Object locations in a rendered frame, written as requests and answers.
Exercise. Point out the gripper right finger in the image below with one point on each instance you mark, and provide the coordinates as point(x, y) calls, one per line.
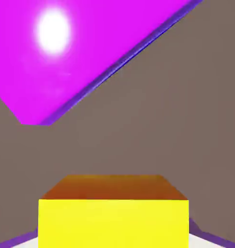
point(200, 242)

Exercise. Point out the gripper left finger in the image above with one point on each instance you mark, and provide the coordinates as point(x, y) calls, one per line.
point(28, 242)

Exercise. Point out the small yellow cube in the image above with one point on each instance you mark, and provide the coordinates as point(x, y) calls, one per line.
point(113, 222)

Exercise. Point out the large magenta box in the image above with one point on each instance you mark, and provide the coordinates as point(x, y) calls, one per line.
point(75, 64)

